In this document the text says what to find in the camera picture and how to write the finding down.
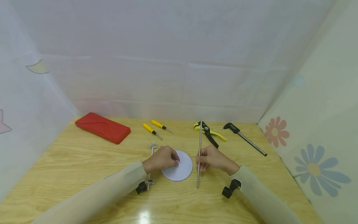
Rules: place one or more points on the yellow and black pliers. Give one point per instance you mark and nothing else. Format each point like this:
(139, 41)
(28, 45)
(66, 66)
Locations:
(208, 133)

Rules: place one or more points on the person's left fingers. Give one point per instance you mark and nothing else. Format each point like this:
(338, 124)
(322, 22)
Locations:
(174, 157)

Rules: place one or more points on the long metal rod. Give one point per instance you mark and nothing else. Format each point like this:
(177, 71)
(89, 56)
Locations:
(199, 140)

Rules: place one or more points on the person's right thumb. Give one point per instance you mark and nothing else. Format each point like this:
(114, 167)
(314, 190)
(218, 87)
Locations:
(202, 153)

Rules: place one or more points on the person's right fingers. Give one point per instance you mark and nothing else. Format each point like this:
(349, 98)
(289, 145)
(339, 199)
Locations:
(202, 164)

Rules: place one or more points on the person's left forearm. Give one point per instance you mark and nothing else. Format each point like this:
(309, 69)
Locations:
(92, 196)

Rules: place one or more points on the person's right forearm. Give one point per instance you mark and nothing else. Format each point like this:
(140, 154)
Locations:
(265, 199)

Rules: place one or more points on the person's right hand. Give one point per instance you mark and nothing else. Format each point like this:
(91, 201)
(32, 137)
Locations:
(215, 158)

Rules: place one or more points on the red flat case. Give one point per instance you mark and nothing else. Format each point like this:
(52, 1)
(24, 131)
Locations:
(103, 128)

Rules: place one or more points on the white round disc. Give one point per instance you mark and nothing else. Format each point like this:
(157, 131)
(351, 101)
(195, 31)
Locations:
(181, 169)

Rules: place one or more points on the person's left hand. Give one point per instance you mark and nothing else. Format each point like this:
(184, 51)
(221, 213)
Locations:
(161, 158)

